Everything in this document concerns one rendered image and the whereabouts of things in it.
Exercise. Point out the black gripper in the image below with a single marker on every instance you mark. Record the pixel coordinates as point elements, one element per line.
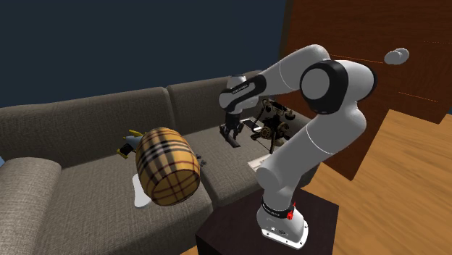
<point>233,121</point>

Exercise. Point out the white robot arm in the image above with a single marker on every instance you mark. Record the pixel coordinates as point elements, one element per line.
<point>328,141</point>

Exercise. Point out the white smartphone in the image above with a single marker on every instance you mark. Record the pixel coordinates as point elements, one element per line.
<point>251,124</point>

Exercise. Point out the black and brass antique telephone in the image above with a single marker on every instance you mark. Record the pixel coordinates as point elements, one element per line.
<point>273,127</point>

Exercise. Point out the plaid cylinder pillow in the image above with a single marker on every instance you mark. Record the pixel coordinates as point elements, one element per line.
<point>167,166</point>

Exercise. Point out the dark robot stand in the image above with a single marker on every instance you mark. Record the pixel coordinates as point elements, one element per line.
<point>229,229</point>

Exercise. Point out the yellow and blue toy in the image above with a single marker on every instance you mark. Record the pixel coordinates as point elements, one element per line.
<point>129,144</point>

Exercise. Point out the white flat object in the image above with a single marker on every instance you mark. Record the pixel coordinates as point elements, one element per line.
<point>139,194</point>

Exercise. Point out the grey-brown fabric sofa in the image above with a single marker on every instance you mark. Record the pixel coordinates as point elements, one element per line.
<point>88,123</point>

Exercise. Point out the brown wooden door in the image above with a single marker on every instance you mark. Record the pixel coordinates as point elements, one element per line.
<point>406,88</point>

